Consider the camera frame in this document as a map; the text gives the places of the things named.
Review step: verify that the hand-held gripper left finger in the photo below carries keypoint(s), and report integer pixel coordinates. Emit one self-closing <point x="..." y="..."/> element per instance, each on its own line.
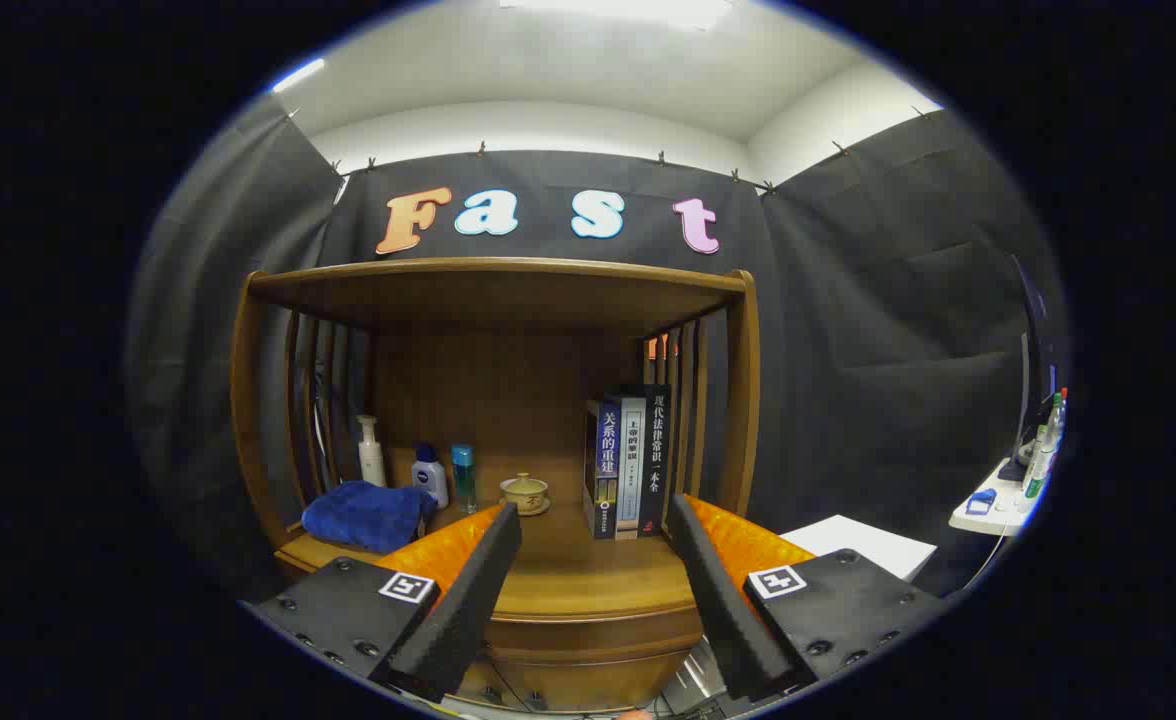
<point x="468" y="600"/>

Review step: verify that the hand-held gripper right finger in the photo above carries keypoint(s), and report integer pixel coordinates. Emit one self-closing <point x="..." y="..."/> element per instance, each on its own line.
<point x="718" y="600"/>

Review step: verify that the white storage cabinet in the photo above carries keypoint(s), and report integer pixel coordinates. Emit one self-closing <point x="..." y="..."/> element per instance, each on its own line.
<point x="868" y="545"/>

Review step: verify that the wooden cabinet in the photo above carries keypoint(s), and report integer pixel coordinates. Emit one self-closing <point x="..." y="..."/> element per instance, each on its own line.
<point x="508" y="300"/>

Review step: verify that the teal bottle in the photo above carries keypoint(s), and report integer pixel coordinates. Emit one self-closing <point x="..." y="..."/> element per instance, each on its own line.
<point x="464" y="485"/>

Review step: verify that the beige lidded teacup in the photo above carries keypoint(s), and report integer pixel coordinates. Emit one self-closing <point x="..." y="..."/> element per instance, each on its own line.
<point x="525" y="493"/>

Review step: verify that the white bottle blue cap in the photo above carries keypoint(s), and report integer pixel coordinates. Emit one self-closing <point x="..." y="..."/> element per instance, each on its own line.
<point x="431" y="480"/>

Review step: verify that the blue towel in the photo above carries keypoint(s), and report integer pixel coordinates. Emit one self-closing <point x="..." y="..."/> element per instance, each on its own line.
<point x="368" y="515"/>

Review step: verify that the black spine book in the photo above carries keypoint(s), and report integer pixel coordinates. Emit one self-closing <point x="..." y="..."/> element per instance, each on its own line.
<point x="656" y="450"/>

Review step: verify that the grey spine book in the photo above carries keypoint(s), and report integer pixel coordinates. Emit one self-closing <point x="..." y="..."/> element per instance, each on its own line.
<point x="631" y="460"/>

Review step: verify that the white pump bottle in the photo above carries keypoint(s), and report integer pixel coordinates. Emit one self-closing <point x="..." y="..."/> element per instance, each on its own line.
<point x="372" y="465"/>

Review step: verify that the blue spine book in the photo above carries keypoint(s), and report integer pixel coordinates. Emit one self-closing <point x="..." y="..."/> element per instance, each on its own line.
<point x="606" y="460"/>

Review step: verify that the white side table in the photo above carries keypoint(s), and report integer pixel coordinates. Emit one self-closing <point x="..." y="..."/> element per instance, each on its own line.
<point x="978" y="518"/>

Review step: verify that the small blue object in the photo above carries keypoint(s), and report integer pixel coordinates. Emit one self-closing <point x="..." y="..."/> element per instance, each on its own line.
<point x="981" y="500"/>

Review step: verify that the clear bottle green label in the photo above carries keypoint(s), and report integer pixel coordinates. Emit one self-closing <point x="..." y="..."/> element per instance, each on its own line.
<point x="1038" y="462"/>

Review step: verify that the clear bottle red label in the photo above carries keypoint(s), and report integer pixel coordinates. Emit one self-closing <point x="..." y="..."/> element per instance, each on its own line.
<point x="1056" y="412"/>

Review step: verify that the ceiling light panel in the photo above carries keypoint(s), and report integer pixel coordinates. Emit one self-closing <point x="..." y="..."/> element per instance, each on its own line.
<point x="618" y="10"/>

